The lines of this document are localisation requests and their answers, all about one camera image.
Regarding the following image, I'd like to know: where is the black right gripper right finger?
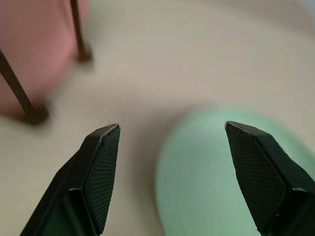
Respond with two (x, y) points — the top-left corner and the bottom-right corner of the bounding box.
(224, 120), (315, 236)

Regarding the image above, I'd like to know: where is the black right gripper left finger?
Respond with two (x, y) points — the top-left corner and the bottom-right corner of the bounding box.
(20, 123), (121, 236)

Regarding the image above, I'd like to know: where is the green plate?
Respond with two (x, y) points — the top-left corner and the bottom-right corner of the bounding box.
(155, 104), (315, 236)

